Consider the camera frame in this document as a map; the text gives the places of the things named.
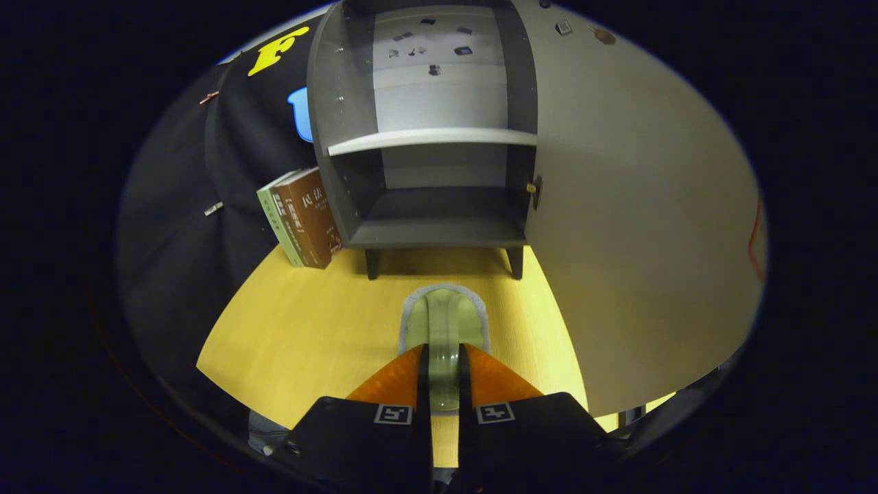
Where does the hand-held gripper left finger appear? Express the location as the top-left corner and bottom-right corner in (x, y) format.
(288, 343), (431, 494)

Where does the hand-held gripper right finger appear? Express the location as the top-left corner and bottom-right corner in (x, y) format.
(458, 343), (618, 494)

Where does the clear glass cup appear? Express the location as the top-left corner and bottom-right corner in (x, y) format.
(399, 283), (490, 416)

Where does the beige cabinet door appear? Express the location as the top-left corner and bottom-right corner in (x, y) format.
(511, 0), (768, 417)

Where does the dark grey cabinet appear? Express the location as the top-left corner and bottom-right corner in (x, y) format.
(307, 0), (543, 281)

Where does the brown book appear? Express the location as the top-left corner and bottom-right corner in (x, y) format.
(271, 167), (344, 270)

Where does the black backdrop cloth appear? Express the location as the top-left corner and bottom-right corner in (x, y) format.
(117, 21), (357, 412)

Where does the white cabinet shelf board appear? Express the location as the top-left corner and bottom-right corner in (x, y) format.
(328, 127), (538, 157)

